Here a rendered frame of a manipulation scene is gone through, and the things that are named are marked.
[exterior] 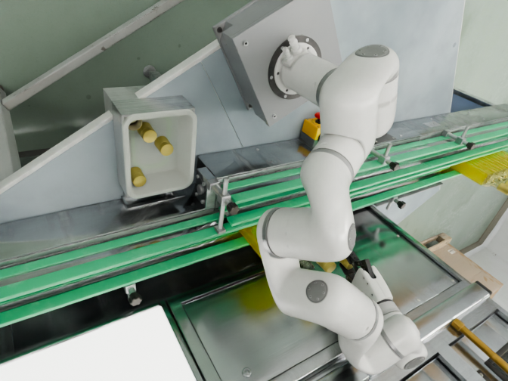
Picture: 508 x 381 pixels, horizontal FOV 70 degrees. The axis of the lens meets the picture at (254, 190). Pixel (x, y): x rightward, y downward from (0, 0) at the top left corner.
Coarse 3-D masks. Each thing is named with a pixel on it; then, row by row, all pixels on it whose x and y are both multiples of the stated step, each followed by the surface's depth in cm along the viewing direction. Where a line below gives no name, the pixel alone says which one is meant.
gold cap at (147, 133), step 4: (144, 124) 86; (148, 124) 87; (140, 128) 86; (144, 128) 85; (148, 128) 85; (152, 128) 86; (140, 132) 85; (144, 132) 84; (148, 132) 84; (152, 132) 85; (144, 136) 84; (148, 136) 85; (152, 136) 85; (156, 136) 86; (144, 140) 85; (148, 140) 85; (152, 140) 86
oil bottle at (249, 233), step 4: (244, 228) 103; (248, 228) 101; (252, 228) 100; (240, 232) 105; (244, 232) 103; (248, 232) 101; (252, 232) 99; (244, 236) 103; (248, 236) 102; (252, 236) 99; (248, 240) 102; (252, 240) 100; (256, 240) 98; (252, 244) 100; (256, 244) 98; (252, 248) 101; (256, 248) 99; (256, 252) 99; (260, 256) 98
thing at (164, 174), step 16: (160, 112) 80; (176, 112) 82; (192, 112) 84; (128, 128) 78; (160, 128) 90; (176, 128) 93; (192, 128) 87; (128, 144) 80; (144, 144) 90; (176, 144) 95; (192, 144) 89; (128, 160) 82; (144, 160) 93; (160, 160) 96; (176, 160) 98; (192, 160) 92; (128, 176) 85; (160, 176) 96; (176, 176) 98; (192, 176) 95; (128, 192) 87; (144, 192) 90; (160, 192) 92
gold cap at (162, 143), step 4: (160, 136) 91; (164, 136) 92; (156, 140) 91; (160, 140) 90; (164, 140) 90; (168, 140) 92; (156, 144) 90; (160, 144) 89; (164, 144) 88; (168, 144) 89; (160, 148) 89; (164, 148) 89; (168, 148) 89; (172, 148) 90; (160, 152) 89; (164, 152) 89; (168, 152) 90
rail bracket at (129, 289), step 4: (132, 284) 88; (124, 288) 89; (128, 288) 87; (132, 288) 87; (128, 292) 88; (132, 292) 87; (128, 296) 91; (132, 296) 85; (136, 296) 85; (140, 296) 86; (132, 300) 84; (136, 300) 85; (140, 300) 86; (132, 304) 85; (136, 304) 86
